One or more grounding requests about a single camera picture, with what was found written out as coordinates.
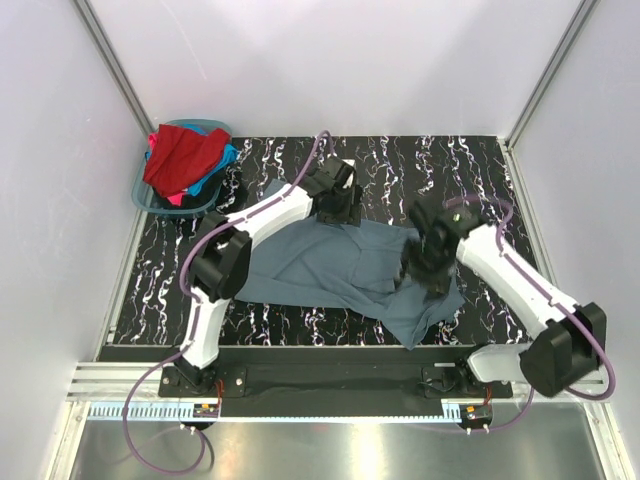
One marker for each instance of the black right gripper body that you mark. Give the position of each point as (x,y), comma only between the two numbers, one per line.
(431,269)

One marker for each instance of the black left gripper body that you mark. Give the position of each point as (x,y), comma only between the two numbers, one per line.
(340,211)

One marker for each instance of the grey-blue t shirt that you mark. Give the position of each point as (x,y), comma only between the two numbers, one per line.
(313,264)

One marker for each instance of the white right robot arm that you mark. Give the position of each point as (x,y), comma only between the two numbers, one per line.
(567,348)

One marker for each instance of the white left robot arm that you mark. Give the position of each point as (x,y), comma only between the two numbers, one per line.
(217,267)

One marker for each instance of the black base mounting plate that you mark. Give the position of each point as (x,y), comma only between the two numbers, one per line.
(238,381)

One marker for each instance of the black garment in basket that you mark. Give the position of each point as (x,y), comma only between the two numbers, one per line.
(207,196)

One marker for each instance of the pink garment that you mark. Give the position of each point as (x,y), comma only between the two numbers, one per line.
(176,199)

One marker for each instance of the red t shirt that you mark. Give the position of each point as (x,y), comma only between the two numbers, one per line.
(180,157)

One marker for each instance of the teal plastic laundry basket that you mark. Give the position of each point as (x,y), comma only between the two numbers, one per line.
(142,193)

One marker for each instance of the aluminium frame post left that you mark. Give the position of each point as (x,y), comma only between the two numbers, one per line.
(107,52)

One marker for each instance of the aluminium frame post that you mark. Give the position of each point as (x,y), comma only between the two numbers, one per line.
(107,52)
(568,39)

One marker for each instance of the aluminium frame post right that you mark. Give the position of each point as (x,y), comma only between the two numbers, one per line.
(568,39)

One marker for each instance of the aluminium front rail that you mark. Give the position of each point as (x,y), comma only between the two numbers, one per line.
(106,378)

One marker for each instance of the white slotted cable duct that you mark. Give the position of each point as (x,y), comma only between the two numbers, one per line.
(189,412)

